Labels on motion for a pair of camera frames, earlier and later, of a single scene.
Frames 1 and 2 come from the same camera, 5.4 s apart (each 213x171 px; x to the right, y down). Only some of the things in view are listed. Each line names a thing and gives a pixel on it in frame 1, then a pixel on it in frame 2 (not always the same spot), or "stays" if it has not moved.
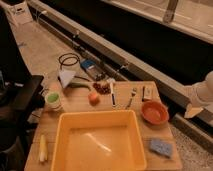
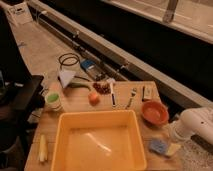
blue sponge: [161, 147] stays
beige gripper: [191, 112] to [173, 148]
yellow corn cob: [43, 148] stays
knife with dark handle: [113, 99] stays
